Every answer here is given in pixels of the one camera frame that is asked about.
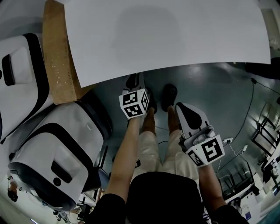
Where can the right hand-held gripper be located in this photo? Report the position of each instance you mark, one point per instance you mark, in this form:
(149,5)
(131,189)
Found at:
(210,151)

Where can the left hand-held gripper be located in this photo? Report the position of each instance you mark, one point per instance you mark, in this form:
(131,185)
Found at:
(133,105)

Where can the person's right forearm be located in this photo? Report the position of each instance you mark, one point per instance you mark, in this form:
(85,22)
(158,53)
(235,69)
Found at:
(211,186)

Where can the person's left forearm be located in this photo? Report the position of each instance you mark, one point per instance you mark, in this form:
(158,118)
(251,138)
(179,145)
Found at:
(124,157)

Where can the white desk with drawers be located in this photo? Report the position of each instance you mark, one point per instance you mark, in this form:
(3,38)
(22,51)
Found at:
(164,32)

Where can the person's right leg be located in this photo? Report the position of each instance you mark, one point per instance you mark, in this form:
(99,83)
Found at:
(173,120)

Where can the person's leg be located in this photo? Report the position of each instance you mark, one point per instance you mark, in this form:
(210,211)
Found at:
(173,120)
(149,120)

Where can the person's left black shoe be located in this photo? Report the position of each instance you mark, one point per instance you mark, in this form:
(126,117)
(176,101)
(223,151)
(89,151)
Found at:
(152,102)

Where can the person's black shoe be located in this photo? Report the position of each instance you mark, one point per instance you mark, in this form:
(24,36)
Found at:
(169,96)
(152,102)

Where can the person's right black shoe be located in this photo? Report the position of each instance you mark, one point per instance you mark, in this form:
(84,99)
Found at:
(169,96)

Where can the white power strip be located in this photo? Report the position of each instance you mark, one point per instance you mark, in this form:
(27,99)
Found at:
(227,140)

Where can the person's left leg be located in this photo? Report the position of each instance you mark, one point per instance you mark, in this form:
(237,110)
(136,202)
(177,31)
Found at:
(149,120)

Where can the person's beige shorts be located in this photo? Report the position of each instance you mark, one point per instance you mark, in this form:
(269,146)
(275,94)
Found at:
(148,153)

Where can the white charger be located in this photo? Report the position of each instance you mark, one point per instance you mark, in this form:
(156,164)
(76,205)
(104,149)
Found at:
(243,149)

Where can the brown cardboard box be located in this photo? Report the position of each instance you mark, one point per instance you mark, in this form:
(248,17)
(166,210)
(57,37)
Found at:
(59,65)

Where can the person's black shirt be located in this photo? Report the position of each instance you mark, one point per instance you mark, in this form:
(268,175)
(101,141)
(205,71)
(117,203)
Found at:
(164,197)

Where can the white black delivery robot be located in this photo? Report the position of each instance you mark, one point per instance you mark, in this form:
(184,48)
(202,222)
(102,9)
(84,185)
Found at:
(72,140)
(24,72)

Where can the blue chair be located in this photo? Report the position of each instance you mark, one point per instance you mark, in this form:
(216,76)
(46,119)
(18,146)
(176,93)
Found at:
(103,179)

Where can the black metal frame table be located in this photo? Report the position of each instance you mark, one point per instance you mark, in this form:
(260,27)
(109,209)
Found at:
(264,133)

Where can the white table with black frame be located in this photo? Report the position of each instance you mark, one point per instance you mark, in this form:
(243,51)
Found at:
(238,183)

